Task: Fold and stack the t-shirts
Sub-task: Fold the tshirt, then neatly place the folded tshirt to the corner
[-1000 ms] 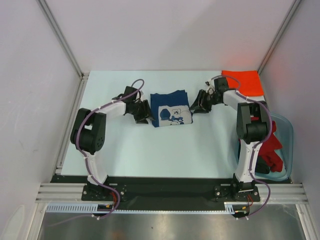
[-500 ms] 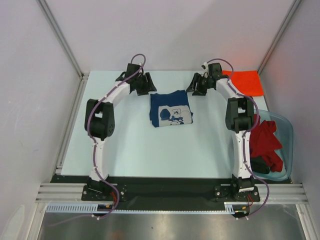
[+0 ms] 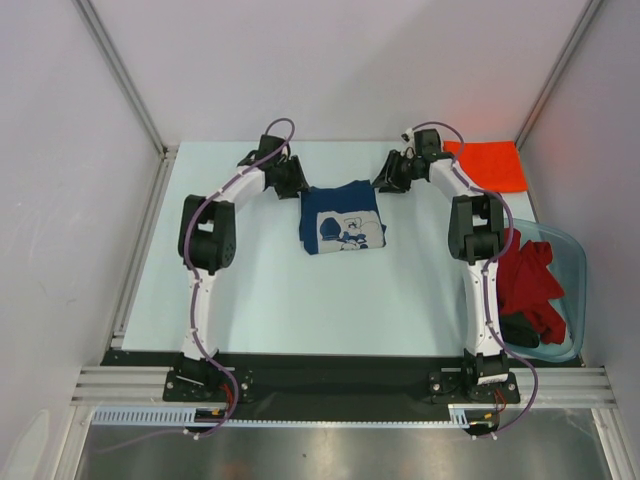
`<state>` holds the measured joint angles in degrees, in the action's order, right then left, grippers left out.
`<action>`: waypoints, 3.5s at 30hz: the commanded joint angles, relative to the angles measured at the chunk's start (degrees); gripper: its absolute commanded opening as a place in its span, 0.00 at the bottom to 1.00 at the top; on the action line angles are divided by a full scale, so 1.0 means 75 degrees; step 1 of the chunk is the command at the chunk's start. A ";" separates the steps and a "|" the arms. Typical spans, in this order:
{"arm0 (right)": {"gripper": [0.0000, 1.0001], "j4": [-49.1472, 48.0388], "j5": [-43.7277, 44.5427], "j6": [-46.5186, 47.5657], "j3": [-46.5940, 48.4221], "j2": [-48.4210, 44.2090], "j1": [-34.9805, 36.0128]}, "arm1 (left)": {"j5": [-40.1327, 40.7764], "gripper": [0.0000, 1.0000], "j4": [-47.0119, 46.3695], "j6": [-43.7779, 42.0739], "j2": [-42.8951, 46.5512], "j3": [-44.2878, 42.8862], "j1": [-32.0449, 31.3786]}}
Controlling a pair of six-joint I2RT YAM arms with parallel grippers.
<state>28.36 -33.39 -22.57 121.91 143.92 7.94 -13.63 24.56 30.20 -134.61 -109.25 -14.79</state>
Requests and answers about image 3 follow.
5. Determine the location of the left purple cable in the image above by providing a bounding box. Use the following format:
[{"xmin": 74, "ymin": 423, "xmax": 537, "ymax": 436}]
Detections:
[{"xmin": 94, "ymin": 117, "xmax": 296, "ymax": 454}]

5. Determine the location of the purple cable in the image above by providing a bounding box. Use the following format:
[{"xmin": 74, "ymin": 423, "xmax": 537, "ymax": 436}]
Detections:
[
  {"xmin": 94, "ymin": 117, "xmax": 296, "ymax": 454},
  {"xmin": 402, "ymin": 120, "xmax": 541, "ymax": 441}
]

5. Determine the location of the aluminium rail front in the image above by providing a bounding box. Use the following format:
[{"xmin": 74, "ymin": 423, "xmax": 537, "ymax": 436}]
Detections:
[{"xmin": 71, "ymin": 366, "xmax": 617, "ymax": 409}]

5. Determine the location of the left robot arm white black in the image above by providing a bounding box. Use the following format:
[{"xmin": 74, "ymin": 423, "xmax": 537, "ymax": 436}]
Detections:
[{"xmin": 163, "ymin": 133, "xmax": 309, "ymax": 402}]

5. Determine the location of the aluminium corner post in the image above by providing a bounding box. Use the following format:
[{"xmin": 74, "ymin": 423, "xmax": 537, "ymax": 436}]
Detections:
[
  {"xmin": 72, "ymin": 0, "xmax": 169, "ymax": 156},
  {"xmin": 514, "ymin": 0, "xmax": 606, "ymax": 151}
]

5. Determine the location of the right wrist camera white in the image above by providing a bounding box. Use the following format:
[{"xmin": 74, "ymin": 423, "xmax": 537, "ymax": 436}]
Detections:
[{"xmin": 401, "ymin": 128, "xmax": 414, "ymax": 143}]

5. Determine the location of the right aluminium corner post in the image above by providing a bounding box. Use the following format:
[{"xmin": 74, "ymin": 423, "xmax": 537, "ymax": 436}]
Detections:
[{"xmin": 514, "ymin": 0, "xmax": 606, "ymax": 151}]

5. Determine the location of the red t shirt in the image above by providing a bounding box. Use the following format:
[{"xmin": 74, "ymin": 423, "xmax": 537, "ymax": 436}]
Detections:
[{"xmin": 497, "ymin": 229, "xmax": 566, "ymax": 345}]

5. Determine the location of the blue t shirt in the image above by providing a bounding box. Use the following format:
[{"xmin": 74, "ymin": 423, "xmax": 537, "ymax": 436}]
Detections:
[{"xmin": 299, "ymin": 180, "xmax": 386, "ymax": 255}]

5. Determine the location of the left aluminium corner post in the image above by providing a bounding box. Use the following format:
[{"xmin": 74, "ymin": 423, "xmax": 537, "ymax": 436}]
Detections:
[{"xmin": 72, "ymin": 0, "xmax": 169, "ymax": 156}]

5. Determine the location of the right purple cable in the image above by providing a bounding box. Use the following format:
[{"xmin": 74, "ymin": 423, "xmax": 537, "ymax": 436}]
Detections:
[{"xmin": 402, "ymin": 120, "xmax": 541, "ymax": 441}]

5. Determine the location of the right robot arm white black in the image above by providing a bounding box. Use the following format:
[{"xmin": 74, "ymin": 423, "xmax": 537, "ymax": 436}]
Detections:
[{"xmin": 373, "ymin": 121, "xmax": 513, "ymax": 402}]

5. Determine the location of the white slotted cable duct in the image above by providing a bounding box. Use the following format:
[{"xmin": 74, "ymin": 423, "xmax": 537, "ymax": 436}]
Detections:
[{"xmin": 92, "ymin": 406, "xmax": 496, "ymax": 429}]

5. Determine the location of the black t shirt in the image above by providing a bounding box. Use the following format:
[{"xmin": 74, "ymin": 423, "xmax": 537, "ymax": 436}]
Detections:
[{"xmin": 500, "ymin": 312, "xmax": 540, "ymax": 348}]

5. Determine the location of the clear blue plastic bin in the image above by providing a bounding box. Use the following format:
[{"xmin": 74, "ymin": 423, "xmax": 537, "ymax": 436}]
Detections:
[{"xmin": 505, "ymin": 219, "xmax": 587, "ymax": 363}]

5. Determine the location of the folded orange t shirt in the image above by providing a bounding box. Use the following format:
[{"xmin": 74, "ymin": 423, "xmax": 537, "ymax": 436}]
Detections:
[{"xmin": 443, "ymin": 140, "xmax": 528, "ymax": 193}]

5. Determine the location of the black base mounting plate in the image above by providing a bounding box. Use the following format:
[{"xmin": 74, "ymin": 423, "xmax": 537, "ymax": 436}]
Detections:
[{"xmin": 99, "ymin": 349, "xmax": 586, "ymax": 424}]

